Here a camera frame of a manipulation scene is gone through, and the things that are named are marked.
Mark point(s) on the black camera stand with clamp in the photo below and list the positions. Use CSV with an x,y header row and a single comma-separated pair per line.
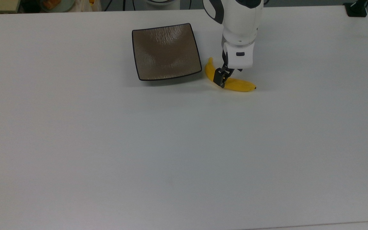
x,y
356,9

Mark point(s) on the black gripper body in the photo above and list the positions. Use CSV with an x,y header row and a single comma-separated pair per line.
x,y
224,62

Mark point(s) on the square brown ceramic plate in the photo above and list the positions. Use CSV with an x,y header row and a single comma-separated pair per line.
x,y
166,51

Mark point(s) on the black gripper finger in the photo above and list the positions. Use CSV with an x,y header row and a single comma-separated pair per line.
x,y
229,72
218,78

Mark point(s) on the yellow banana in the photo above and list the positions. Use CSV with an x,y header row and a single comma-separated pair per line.
x,y
240,84

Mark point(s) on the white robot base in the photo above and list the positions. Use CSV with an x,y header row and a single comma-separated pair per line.
x,y
162,3

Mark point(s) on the bowl with orange items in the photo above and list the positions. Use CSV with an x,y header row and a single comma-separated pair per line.
x,y
56,4

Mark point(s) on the white plastic bag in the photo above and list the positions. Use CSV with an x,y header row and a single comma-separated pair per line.
x,y
86,4

